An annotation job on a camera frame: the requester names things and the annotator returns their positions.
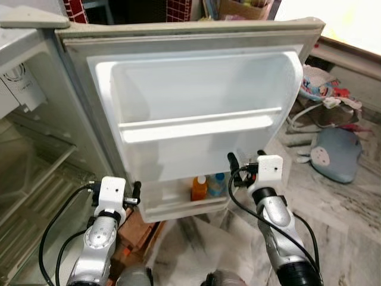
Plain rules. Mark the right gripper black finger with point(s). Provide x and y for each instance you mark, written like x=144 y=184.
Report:
x=233 y=163
x=261 y=154

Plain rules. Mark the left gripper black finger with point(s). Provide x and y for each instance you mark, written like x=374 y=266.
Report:
x=137 y=193

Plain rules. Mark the small orange red bottle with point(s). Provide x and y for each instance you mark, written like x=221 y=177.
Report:
x=199 y=190

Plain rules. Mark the silver fridge door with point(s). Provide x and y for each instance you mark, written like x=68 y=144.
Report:
x=196 y=95

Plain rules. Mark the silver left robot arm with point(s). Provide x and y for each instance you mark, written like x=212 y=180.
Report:
x=98 y=238

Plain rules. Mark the white fridge thermostat box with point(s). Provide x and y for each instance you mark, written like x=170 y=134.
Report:
x=21 y=89

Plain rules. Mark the clear bottle blue cap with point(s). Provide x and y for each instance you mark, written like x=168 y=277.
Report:
x=217 y=185

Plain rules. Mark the orange brick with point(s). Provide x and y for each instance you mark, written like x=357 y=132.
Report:
x=134 y=235

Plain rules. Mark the robot left leg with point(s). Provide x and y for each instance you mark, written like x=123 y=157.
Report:
x=134 y=277

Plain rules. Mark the robot leg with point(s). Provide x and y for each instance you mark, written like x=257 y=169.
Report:
x=226 y=279
x=134 y=277

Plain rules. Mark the colourful baby bouncer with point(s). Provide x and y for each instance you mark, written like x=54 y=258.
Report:
x=318 y=86

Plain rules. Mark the robot right leg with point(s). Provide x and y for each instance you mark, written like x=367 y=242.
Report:
x=226 y=279

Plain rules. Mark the beige desk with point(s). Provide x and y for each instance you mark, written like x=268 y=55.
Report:
x=351 y=65

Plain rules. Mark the cardboard box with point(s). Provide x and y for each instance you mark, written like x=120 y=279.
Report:
x=238 y=11

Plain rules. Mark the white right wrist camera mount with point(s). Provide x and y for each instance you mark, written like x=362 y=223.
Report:
x=266 y=170

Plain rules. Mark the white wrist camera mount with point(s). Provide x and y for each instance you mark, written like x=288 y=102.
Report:
x=266 y=170
x=112 y=192

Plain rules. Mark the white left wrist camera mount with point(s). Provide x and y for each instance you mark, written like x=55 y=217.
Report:
x=112 y=192

